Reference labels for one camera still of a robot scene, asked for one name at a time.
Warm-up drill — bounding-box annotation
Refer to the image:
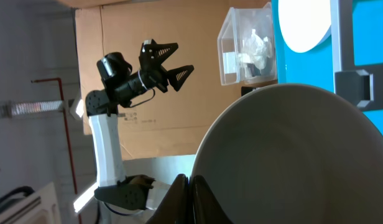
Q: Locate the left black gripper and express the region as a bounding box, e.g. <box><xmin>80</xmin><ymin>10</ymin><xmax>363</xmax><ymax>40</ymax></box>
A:
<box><xmin>138</xmin><ymin>39</ymin><xmax>194</xmax><ymax>93</ymax></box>

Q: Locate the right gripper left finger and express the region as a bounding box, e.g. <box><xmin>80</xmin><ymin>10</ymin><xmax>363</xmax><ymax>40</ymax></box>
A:
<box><xmin>146</xmin><ymin>174</ymin><xmax>189</xmax><ymax>224</ymax></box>

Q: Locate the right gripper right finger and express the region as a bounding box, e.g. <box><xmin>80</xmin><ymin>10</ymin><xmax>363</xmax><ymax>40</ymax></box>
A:
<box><xmin>191</xmin><ymin>175</ymin><xmax>233</xmax><ymax>224</ymax></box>

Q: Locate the white napkin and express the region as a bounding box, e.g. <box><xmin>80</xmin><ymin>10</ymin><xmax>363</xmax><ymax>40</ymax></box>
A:
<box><xmin>239</xmin><ymin>29</ymin><xmax>274</xmax><ymax>70</ymax></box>

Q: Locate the grey shallow bowl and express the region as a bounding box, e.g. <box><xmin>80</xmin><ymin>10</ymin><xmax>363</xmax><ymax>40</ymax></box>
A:
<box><xmin>192</xmin><ymin>85</ymin><xmax>383</xmax><ymax>223</ymax></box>

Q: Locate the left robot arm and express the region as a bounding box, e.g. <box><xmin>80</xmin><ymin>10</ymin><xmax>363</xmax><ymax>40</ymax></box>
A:
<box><xmin>85</xmin><ymin>39</ymin><xmax>194</xmax><ymax>210</ymax></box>

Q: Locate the brown cardboard sheet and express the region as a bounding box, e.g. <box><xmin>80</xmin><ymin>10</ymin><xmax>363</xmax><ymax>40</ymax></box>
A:
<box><xmin>65</xmin><ymin>0</ymin><xmax>264</xmax><ymax>160</ymax></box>

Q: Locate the clear plastic bin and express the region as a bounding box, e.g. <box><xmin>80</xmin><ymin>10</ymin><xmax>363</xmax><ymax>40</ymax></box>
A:
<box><xmin>217</xmin><ymin>2</ymin><xmax>277</xmax><ymax>85</ymax></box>

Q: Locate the red pipe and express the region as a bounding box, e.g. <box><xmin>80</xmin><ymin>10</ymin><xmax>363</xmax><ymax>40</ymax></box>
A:
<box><xmin>31</xmin><ymin>77</ymin><xmax>82</xmax><ymax>223</ymax></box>

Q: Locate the white machine corner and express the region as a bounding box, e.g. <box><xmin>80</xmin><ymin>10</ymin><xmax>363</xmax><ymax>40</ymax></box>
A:
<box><xmin>0</xmin><ymin>182</ymin><xmax>62</xmax><ymax>224</ymax></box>

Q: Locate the large white plate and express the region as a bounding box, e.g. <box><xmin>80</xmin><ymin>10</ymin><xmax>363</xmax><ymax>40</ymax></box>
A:
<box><xmin>277</xmin><ymin>0</ymin><xmax>331</xmax><ymax>53</ymax></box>

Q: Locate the teal plastic serving tray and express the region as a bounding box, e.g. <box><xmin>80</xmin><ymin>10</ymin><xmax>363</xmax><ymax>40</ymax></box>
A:
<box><xmin>271</xmin><ymin>0</ymin><xmax>383</xmax><ymax>142</ymax></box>

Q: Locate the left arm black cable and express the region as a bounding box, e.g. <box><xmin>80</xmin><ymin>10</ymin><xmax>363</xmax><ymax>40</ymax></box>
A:
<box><xmin>127</xmin><ymin>88</ymin><xmax>157</xmax><ymax>109</ymax></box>

